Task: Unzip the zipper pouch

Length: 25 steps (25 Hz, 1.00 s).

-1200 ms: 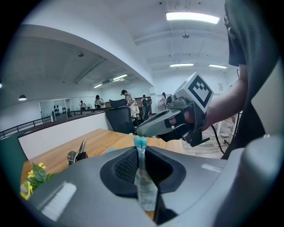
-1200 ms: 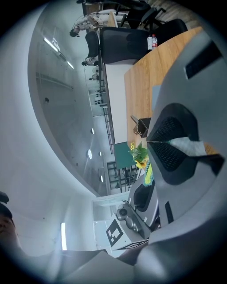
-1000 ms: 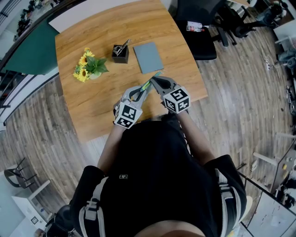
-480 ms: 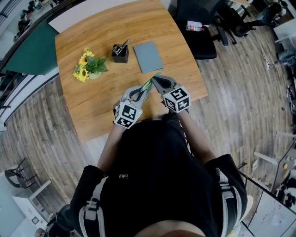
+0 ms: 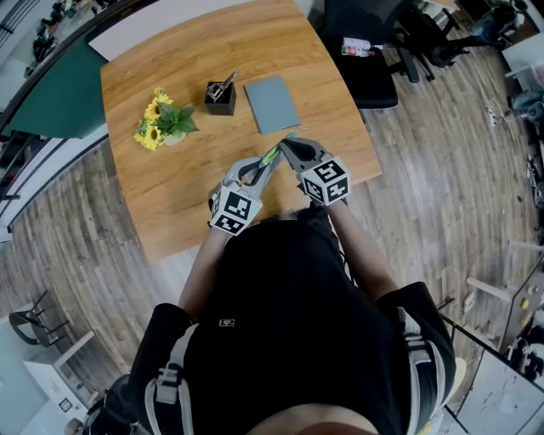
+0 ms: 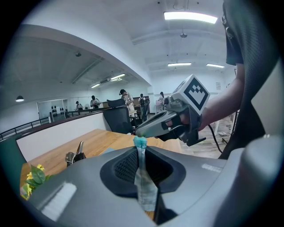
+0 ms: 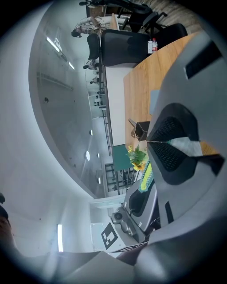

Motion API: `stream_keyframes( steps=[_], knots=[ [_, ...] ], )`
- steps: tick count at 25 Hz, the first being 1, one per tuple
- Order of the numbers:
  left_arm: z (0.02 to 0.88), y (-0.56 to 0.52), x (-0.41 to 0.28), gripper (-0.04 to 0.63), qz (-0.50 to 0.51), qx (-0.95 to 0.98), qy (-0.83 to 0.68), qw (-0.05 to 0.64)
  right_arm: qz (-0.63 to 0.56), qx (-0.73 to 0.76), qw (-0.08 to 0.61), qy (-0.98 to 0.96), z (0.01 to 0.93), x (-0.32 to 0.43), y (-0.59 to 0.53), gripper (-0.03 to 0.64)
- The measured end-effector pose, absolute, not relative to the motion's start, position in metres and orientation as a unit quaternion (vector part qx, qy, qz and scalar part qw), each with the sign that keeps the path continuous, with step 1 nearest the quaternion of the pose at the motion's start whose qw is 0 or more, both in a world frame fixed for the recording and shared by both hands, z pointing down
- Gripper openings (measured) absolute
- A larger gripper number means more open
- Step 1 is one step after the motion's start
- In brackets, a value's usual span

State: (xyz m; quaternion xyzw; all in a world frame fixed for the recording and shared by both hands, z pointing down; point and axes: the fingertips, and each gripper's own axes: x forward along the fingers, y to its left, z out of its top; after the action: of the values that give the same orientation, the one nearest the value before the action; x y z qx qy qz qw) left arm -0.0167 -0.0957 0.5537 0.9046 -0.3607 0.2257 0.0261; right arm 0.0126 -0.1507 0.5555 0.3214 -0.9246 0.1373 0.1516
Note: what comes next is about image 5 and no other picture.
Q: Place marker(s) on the person's left forearm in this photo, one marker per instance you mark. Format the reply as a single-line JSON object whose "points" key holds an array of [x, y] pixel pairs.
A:
{"points": [[204, 267]]}

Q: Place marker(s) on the white side table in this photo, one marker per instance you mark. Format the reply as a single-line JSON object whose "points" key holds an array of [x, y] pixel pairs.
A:
{"points": [[42, 378]]}

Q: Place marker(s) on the black metal railing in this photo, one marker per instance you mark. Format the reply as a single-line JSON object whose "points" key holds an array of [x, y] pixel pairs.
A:
{"points": [[8, 196]]}

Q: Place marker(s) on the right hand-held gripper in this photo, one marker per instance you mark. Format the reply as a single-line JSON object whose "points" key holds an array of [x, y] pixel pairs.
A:
{"points": [[325, 180]]}

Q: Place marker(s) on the potted artificial sunflower plant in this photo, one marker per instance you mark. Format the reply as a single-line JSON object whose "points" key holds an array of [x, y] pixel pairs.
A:
{"points": [[172, 119]]}

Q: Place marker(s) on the black office chair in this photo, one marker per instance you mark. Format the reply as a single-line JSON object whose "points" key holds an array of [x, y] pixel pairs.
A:
{"points": [[370, 76], [442, 55]]}

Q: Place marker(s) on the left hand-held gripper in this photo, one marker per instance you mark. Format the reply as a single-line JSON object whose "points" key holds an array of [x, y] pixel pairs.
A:
{"points": [[234, 208]]}

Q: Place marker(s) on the black square pen holder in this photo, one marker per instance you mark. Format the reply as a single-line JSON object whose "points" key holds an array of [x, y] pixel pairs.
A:
{"points": [[221, 106]]}

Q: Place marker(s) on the white black-framed board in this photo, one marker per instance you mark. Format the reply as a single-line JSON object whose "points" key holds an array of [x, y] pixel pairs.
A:
{"points": [[501, 395]]}

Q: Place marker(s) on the grey notebook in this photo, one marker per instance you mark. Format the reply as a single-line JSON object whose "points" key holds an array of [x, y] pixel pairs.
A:
{"points": [[272, 106]]}

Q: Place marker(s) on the person's head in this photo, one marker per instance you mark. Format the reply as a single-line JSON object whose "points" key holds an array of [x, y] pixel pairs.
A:
{"points": [[319, 425]]}

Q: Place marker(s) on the white desk frame bar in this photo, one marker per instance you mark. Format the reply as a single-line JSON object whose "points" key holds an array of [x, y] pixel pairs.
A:
{"points": [[489, 289]]}

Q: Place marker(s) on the white partition panel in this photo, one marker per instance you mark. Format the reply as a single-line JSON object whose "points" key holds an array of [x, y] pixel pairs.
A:
{"points": [[149, 25]]}

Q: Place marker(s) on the round wooden stool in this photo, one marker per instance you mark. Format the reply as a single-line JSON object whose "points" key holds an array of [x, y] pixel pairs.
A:
{"points": [[459, 378]]}

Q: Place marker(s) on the white power strip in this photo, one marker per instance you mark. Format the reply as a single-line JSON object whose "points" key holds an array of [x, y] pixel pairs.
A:
{"points": [[491, 116]]}

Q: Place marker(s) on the person's black clothing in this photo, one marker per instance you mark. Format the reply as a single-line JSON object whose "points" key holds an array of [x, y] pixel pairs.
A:
{"points": [[289, 318]]}

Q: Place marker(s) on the green partition panel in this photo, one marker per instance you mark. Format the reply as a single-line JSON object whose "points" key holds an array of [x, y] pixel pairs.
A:
{"points": [[59, 93]]}

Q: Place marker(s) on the clear plastic bottle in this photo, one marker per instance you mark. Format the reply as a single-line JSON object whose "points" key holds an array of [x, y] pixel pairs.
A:
{"points": [[357, 52]]}

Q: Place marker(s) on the light teal pencil pouch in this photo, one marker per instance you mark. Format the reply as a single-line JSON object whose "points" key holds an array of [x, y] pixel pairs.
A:
{"points": [[272, 155]]}

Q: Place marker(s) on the person's right forearm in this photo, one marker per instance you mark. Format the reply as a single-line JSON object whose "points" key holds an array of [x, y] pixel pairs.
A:
{"points": [[361, 246]]}

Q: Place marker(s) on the metal binder clip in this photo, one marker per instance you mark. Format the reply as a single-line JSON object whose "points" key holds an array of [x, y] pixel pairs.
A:
{"points": [[217, 91]]}

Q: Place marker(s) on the white packet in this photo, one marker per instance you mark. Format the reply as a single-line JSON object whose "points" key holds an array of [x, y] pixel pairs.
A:
{"points": [[356, 41]]}

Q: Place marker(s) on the dark metal-frame chair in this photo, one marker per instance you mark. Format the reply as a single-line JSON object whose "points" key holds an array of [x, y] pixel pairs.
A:
{"points": [[21, 327]]}

